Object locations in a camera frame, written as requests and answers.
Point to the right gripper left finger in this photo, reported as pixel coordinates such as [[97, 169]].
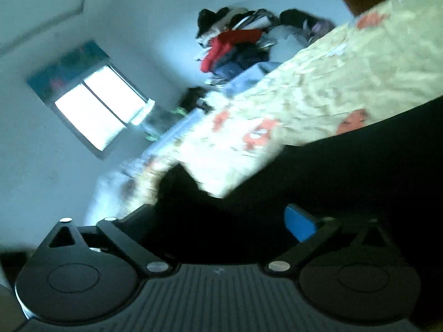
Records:
[[86, 273]]

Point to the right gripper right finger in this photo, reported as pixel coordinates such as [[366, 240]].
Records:
[[346, 269]]

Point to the black pants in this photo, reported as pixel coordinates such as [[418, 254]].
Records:
[[391, 171]]

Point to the window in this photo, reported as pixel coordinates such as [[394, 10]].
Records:
[[101, 106]]

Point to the blue poster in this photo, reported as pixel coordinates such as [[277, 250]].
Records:
[[55, 79]]

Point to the black bag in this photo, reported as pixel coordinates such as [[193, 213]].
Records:
[[194, 98]]

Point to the yellow carrot print bedsheet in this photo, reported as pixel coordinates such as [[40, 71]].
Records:
[[379, 71]]

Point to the pile of clothes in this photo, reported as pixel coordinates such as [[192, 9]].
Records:
[[235, 39]]

